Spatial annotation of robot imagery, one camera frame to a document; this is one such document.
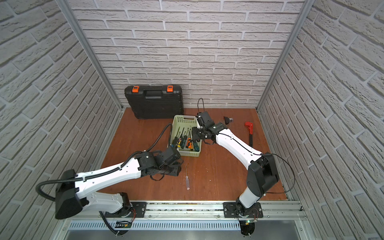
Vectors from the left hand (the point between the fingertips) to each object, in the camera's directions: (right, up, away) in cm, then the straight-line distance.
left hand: (182, 167), depth 75 cm
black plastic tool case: (-22, +37, +22) cm, 49 cm away
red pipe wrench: (+47, +20, +31) cm, 60 cm away
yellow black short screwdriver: (-4, +9, +19) cm, 22 cm away
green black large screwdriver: (+7, +8, +19) cm, 22 cm away
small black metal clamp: (+31, +25, +35) cm, 53 cm away
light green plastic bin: (+1, +24, +31) cm, 39 cm away
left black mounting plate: (-23, -21, -2) cm, 31 cm away
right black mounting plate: (+25, -21, -2) cm, 33 cm away
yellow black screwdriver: (-4, +13, +25) cm, 28 cm away
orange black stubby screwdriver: (+1, +10, +20) cm, 22 cm away
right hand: (+8, +17, +9) cm, 21 cm away
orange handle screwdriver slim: (+2, +12, +22) cm, 25 cm away
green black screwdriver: (-2, +12, +22) cm, 25 cm away
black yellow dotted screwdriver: (-6, +12, +22) cm, 26 cm away
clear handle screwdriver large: (+2, -9, +7) cm, 12 cm away
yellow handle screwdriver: (+5, +8, +19) cm, 21 cm away
